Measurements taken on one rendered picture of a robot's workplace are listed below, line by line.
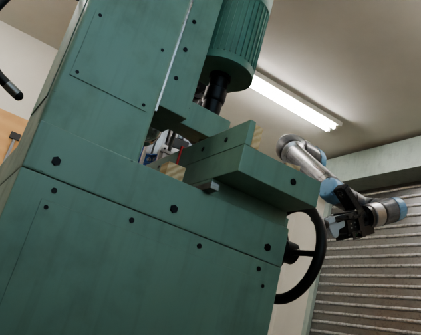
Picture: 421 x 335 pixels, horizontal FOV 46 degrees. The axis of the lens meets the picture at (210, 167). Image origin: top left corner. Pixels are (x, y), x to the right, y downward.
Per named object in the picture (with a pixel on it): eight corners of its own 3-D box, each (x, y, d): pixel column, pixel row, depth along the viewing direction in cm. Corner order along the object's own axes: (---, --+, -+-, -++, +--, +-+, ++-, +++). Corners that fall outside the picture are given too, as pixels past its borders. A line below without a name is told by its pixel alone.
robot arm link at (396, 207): (388, 219, 164) (411, 221, 156) (365, 224, 158) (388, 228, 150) (386, 195, 163) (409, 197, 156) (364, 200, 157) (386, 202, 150)
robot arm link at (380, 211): (384, 201, 151) (363, 203, 157) (374, 203, 148) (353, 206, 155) (389, 225, 150) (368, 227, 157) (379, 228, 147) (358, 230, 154)
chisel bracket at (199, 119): (223, 150, 128) (231, 121, 131) (177, 127, 122) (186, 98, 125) (209, 155, 134) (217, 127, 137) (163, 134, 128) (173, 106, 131)
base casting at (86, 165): (282, 268, 108) (291, 227, 111) (21, 165, 83) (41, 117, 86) (185, 268, 145) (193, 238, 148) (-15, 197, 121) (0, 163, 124)
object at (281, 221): (284, 228, 113) (287, 212, 114) (207, 195, 104) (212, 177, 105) (197, 238, 146) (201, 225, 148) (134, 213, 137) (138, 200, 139)
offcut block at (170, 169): (181, 185, 102) (185, 168, 103) (163, 178, 100) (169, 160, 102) (173, 188, 105) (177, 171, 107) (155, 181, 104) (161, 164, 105)
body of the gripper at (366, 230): (353, 240, 141) (381, 232, 147) (346, 210, 142) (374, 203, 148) (333, 241, 147) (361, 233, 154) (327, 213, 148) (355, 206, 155)
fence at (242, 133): (250, 145, 100) (257, 121, 102) (244, 142, 99) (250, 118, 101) (135, 187, 150) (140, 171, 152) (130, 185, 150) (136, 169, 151)
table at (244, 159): (349, 223, 110) (353, 197, 112) (238, 170, 97) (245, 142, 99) (208, 238, 161) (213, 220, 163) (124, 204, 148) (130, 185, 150)
